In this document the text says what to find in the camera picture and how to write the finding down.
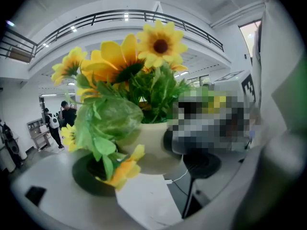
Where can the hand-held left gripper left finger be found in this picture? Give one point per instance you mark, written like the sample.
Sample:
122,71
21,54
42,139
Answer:
57,176

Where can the black equipment stand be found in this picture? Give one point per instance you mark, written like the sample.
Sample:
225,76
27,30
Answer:
10,142

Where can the white table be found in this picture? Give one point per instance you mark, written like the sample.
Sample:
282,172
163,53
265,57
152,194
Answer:
146,200

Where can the black balcony railing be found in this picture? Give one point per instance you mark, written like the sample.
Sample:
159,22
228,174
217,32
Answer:
108,20

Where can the white backpack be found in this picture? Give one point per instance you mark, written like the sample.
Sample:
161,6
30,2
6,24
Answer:
54,122

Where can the grey shelf desk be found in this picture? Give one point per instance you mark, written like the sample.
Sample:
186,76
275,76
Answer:
38,133

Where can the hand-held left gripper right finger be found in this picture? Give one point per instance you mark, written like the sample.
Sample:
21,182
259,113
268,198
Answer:
263,176

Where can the yellow flowers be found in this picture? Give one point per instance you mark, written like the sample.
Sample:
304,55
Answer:
153,140

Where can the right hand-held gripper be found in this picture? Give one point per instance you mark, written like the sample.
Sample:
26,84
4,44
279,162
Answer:
248,86

